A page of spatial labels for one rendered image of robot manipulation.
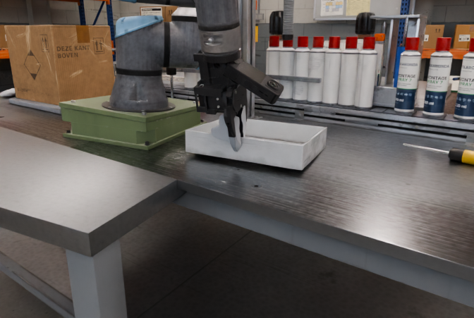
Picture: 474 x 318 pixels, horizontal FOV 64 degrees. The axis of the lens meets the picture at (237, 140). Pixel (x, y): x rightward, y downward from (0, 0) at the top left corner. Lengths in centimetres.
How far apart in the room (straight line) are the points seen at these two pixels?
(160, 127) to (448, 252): 66
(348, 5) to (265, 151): 486
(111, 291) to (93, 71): 98
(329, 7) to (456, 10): 153
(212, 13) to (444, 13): 503
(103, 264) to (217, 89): 35
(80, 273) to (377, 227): 46
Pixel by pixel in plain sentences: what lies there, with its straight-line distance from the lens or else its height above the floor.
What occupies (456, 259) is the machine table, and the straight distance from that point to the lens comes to 56.
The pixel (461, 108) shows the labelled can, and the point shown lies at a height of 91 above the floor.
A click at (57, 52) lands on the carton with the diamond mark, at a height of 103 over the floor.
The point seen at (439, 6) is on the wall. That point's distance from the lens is 560.
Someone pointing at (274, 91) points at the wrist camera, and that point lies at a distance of 70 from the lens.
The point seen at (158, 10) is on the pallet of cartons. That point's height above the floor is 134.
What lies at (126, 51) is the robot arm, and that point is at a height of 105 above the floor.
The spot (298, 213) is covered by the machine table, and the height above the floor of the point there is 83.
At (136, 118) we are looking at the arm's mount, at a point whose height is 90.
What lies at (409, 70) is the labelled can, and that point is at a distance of 113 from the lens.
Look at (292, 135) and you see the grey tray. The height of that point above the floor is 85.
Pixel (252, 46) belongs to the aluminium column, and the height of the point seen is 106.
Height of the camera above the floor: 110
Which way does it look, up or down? 16 degrees down
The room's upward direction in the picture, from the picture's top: straight up
